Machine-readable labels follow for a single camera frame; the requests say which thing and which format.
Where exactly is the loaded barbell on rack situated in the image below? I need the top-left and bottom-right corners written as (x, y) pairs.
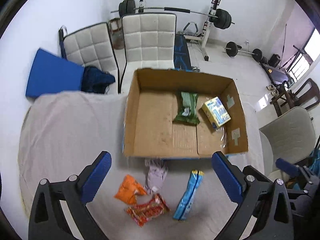
top-left (111, 0), bottom-right (235, 29)

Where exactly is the black blue bench pad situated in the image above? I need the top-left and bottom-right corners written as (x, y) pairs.
top-left (174, 34), bottom-right (192, 71)

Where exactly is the black treadmill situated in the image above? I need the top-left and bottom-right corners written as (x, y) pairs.
top-left (260, 63), bottom-right (295, 87)

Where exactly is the blue snack stick packet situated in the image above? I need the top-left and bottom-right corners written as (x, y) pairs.
top-left (173, 170), bottom-right (204, 221)

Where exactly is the white padded chair right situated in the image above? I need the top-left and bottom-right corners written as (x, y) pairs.
top-left (120, 13), bottom-right (176, 93)

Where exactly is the green wipes packet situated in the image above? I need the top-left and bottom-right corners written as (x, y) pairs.
top-left (173, 92), bottom-right (200, 126)

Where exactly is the white padded chair left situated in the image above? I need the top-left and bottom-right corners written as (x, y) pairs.
top-left (62, 22), bottom-right (120, 94)

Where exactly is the orange snack bag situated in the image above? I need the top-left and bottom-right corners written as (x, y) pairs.
top-left (114, 174), bottom-right (147, 205)

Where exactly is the grey wrinkled table cloth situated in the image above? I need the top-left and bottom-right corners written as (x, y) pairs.
top-left (17, 91), bottom-right (266, 240)

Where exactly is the white weight bench rack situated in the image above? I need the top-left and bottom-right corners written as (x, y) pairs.
top-left (138, 0), bottom-right (221, 61)

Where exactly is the yellow-blue tissue pack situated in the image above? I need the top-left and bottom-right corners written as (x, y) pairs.
top-left (201, 97), bottom-right (231, 129)

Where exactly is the red snack packet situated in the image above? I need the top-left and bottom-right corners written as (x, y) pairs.
top-left (125, 193), bottom-right (170, 227)

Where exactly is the blue foam cushion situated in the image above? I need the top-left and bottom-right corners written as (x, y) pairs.
top-left (25, 48), bottom-right (84, 99)

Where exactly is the dark wooden chair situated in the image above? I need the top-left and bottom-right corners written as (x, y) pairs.
top-left (270, 78), bottom-right (319, 117)

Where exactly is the grey plastic chair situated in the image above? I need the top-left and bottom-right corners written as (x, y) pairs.
top-left (259, 107), bottom-right (316, 181)

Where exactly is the white padded chair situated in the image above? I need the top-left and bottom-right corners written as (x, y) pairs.
top-left (62, 22), bottom-right (120, 94)
top-left (120, 13), bottom-right (176, 93)

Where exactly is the small barbell on floor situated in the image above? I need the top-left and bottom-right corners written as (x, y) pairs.
top-left (225, 41), bottom-right (263, 62)

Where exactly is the dark blue garment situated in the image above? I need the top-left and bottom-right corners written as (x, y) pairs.
top-left (81, 66), bottom-right (116, 94)

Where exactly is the open cardboard box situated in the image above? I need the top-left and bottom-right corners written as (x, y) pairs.
top-left (123, 68), bottom-right (248, 159)

